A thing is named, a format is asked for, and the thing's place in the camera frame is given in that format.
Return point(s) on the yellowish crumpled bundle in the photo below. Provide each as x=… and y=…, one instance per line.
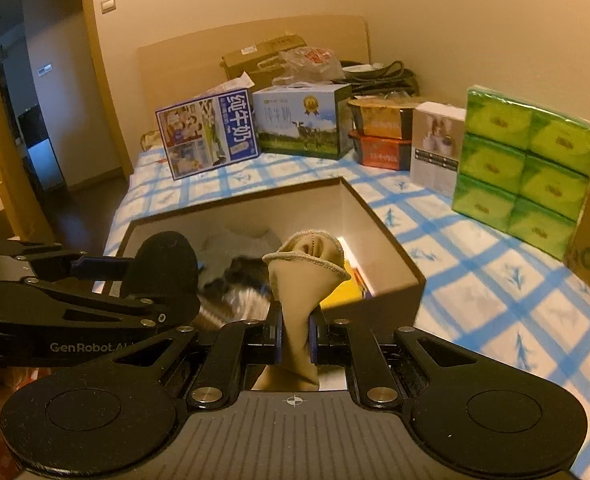
x=152, y=140

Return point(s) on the wooden headboard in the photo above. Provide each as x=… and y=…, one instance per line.
x=185, y=70

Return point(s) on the black oval pad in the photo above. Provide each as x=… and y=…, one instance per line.
x=167, y=265

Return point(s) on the blue printed milk box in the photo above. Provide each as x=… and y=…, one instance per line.
x=205, y=132

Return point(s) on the brown storage box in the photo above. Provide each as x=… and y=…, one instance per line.
x=400, y=300

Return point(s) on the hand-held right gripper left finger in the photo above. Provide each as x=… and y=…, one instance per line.
x=276, y=332

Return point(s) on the red-orange noodle bowl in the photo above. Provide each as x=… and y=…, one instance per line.
x=380, y=152

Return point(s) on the crumpled plastic bag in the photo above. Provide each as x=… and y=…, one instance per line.
x=310, y=65

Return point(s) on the flat cardboard box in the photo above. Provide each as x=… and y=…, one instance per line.
x=250, y=60

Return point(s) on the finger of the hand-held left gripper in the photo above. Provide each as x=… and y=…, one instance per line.
x=100, y=305
x=102, y=267

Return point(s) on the white dog-print box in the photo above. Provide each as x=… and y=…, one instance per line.
x=437, y=150

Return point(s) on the black cabinet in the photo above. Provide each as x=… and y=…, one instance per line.
x=42, y=150

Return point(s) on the stack of green tissue packs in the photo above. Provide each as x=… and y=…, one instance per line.
x=525, y=170

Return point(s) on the yellow sponge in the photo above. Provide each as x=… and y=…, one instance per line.
x=342, y=299

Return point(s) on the blue checked bed sheet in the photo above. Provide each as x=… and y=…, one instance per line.
x=475, y=310

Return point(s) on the dark fabric bag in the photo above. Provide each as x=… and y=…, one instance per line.
x=385, y=77

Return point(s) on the striped sock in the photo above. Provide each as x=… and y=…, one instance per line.
x=240, y=300

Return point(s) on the wall switch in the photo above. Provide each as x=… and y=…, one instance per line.
x=108, y=5

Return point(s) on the wall control panel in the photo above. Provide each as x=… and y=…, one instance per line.
x=46, y=68

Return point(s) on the beige sock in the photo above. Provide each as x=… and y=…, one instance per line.
x=300, y=280

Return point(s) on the green and blue milk carton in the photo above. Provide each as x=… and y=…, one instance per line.
x=300, y=120

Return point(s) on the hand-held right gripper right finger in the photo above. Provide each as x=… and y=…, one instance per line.
x=313, y=335

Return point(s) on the orange stacked boxes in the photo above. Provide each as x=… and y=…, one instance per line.
x=380, y=117

